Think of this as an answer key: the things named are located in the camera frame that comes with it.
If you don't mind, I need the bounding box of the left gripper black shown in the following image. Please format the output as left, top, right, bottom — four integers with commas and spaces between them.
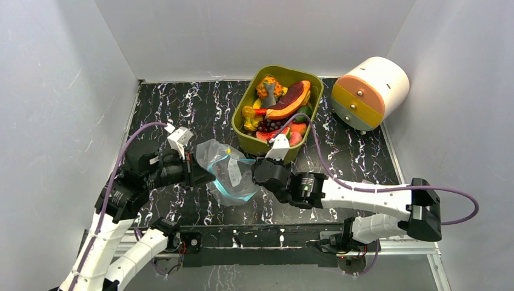
145, 147, 216, 190

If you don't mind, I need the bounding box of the clear zip top bag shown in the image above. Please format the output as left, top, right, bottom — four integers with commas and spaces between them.
195, 139, 261, 207

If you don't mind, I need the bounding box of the watermelon slice toy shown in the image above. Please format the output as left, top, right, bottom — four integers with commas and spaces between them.
256, 127, 291, 142

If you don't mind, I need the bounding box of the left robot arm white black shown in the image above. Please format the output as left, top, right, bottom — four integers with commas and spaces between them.
57, 141, 215, 290

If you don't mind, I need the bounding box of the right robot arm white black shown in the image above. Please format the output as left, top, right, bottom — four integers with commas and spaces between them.
252, 158, 442, 251

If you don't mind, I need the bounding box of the peach toy with leaf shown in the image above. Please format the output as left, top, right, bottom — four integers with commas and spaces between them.
289, 132, 303, 147

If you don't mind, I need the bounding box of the purple grape bunch toy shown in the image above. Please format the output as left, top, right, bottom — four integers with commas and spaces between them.
257, 118, 287, 133

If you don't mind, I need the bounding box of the peach toy upper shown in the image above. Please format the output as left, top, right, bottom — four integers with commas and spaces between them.
289, 122, 308, 136

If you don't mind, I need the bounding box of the red chili toy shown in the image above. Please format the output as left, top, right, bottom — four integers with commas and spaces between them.
253, 109, 267, 116

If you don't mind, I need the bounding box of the grey fish toy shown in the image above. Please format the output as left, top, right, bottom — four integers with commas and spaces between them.
261, 82, 276, 109

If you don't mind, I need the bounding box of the green avocado toy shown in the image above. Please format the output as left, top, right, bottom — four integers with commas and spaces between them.
293, 105, 312, 123

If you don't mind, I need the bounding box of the olive green plastic bin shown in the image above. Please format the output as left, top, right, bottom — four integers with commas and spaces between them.
232, 65, 324, 163

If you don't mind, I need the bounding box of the round pastel drawer cabinet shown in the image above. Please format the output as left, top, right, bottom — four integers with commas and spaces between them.
330, 56, 410, 132

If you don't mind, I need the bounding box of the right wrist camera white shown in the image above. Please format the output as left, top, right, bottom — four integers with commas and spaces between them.
265, 134, 290, 161

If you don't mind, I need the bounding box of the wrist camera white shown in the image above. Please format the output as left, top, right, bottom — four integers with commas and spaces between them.
164, 123, 193, 160
265, 134, 290, 161

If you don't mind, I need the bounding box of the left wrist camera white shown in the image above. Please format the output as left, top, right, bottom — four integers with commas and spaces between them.
164, 123, 193, 160

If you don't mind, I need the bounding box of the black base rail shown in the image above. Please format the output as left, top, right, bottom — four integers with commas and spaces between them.
82, 222, 402, 269

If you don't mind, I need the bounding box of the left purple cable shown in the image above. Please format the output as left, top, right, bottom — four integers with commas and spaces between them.
68, 122, 175, 291

